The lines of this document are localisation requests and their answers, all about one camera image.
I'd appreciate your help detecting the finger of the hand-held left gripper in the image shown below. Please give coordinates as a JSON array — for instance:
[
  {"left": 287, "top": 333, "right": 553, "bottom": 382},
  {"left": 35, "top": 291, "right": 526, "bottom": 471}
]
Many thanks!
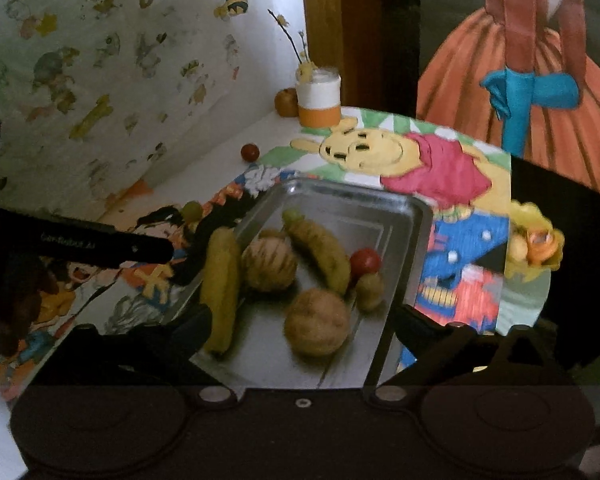
[{"left": 114, "top": 232, "right": 175, "bottom": 265}]

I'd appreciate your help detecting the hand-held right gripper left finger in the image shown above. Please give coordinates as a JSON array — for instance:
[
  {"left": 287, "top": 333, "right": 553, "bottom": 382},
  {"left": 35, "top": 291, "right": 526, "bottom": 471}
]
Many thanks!
[{"left": 55, "top": 304, "right": 237, "bottom": 407}]

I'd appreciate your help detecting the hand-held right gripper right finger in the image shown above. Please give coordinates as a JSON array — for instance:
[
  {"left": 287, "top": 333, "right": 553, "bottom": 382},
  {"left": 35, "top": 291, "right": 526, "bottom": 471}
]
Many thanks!
[{"left": 365, "top": 302, "right": 581, "bottom": 406}]

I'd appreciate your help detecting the striped brown round fruit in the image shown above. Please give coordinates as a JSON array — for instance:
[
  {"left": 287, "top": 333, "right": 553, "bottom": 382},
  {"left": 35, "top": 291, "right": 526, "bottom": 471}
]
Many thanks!
[{"left": 241, "top": 236, "right": 298, "bottom": 293}]

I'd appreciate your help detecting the spotted yellow banana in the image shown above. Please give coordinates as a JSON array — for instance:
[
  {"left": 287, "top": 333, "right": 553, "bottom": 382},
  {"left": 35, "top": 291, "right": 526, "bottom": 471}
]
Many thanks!
[{"left": 281, "top": 208, "right": 352, "bottom": 296}]

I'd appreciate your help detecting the metal tray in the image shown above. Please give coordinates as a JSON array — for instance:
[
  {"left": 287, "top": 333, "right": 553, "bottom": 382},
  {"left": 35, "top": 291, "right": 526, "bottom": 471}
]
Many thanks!
[{"left": 162, "top": 176, "right": 433, "bottom": 391}]

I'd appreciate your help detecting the person's left hand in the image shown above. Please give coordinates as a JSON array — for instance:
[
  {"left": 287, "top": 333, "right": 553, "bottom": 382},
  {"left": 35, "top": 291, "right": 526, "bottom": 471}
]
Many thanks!
[{"left": 0, "top": 256, "right": 50, "bottom": 362}]

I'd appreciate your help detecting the pale green plastic stool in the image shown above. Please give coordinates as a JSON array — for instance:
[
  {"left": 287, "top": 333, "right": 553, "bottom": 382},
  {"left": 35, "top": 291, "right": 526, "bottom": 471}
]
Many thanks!
[{"left": 497, "top": 265, "right": 552, "bottom": 336}]

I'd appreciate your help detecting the orange peel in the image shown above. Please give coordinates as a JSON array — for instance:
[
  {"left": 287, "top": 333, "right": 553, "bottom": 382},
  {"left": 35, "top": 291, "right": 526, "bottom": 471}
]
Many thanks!
[{"left": 525, "top": 227, "right": 556, "bottom": 267}]

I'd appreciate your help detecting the colourful cartoon printed mat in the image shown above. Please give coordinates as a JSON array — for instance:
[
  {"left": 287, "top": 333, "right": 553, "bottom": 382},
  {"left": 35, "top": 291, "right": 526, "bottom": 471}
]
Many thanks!
[{"left": 0, "top": 106, "right": 513, "bottom": 401}]

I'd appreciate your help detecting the white cartoon printed blanket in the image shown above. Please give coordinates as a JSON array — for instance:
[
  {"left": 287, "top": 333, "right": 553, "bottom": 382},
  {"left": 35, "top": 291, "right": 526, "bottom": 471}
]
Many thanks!
[{"left": 0, "top": 0, "right": 255, "bottom": 222}]

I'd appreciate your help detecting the yellow bowl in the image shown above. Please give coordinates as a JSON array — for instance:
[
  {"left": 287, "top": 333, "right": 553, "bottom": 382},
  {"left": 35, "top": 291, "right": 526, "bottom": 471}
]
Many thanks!
[{"left": 505, "top": 200, "right": 566, "bottom": 281}]

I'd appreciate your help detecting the small orange-red apple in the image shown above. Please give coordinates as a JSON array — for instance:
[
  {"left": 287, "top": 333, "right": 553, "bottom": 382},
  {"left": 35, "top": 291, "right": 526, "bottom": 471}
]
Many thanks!
[{"left": 274, "top": 87, "right": 300, "bottom": 118}]

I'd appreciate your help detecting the white and orange jar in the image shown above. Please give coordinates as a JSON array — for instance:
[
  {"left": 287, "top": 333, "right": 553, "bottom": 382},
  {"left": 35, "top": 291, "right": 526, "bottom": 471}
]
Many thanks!
[{"left": 295, "top": 66, "right": 342, "bottom": 128}]

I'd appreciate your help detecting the dried yellow flower twig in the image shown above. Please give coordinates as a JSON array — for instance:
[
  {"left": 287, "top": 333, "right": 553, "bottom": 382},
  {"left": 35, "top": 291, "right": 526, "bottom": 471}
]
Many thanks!
[{"left": 267, "top": 8, "right": 317, "bottom": 83}]

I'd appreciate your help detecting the wall poster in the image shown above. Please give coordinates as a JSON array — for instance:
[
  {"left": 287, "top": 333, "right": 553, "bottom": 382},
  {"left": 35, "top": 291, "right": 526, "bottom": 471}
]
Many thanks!
[{"left": 416, "top": 0, "right": 600, "bottom": 197}]

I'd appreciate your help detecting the brown wooden door frame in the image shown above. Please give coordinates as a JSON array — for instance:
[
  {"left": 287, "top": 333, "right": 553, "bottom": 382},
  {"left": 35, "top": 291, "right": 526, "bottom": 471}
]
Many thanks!
[{"left": 300, "top": 0, "right": 387, "bottom": 107}]

